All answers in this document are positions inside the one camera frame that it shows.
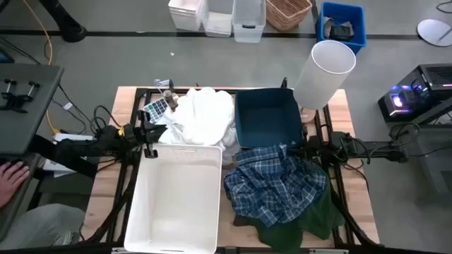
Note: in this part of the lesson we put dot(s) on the person's hand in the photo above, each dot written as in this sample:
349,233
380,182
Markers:
12,180

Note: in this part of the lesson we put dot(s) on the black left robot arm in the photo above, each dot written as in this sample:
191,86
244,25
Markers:
77,151

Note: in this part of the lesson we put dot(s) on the white perforated plastic basket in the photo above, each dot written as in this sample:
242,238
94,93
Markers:
176,197

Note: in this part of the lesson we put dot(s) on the clear plastic bin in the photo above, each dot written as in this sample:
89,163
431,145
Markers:
218,21

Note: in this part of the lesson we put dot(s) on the grey side table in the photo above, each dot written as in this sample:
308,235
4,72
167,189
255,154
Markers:
24,130

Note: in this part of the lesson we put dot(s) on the wooden lamp base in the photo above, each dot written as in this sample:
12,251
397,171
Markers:
308,115

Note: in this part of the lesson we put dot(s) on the small brown bottle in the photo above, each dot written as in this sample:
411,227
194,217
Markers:
170,98

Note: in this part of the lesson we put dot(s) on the dark items in crate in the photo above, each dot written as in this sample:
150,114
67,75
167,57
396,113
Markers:
340,31

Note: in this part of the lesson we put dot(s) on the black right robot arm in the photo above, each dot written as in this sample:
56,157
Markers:
381,150

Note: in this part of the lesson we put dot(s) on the white power strip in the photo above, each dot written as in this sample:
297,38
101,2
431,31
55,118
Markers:
72,137

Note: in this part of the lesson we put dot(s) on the black metal table frame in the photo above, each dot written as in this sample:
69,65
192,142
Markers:
152,91

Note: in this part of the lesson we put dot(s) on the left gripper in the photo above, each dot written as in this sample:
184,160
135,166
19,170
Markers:
144,132

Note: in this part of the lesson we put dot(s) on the navy blue fabric bin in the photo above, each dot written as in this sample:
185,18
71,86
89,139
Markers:
268,120

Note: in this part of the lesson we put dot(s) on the round grey disc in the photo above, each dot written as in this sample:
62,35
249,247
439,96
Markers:
432,31

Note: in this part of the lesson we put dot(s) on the black clamp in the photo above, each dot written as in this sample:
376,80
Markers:
16,97

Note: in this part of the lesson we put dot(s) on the grey calculator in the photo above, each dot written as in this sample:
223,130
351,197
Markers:
157,109

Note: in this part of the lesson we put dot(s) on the clear bin with black latch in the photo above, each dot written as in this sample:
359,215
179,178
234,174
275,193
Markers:
249,17

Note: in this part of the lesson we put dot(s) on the white plastic bin stack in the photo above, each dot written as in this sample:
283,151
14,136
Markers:
185,14

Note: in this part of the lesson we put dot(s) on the wicker basket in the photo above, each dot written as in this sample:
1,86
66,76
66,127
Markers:
287,12

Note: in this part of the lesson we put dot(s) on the white cylindrical bucket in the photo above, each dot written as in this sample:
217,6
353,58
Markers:
323,77

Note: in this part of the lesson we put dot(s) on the white clothes pile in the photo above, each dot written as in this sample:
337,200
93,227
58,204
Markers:
205,116

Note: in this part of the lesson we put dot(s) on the grey cabinet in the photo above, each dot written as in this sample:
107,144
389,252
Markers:
434,158

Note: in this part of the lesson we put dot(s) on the blue plaid shirt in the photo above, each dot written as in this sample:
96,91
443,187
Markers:
272,183

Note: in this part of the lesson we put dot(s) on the black stand base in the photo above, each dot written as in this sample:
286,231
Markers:
69,24

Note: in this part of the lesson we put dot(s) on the blue plastic crate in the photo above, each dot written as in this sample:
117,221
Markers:
349,14

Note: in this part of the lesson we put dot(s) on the person's leg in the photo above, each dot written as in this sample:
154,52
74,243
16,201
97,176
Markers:
39,225

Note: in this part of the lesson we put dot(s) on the dark green garment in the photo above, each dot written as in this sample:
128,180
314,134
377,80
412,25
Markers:
282,236

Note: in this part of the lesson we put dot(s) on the black computer with lights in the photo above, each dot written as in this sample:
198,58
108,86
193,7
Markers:
413,91

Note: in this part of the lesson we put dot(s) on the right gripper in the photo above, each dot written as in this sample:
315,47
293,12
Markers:
318,146

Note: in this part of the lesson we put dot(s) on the clear plastic bag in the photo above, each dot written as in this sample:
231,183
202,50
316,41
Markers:
160,84

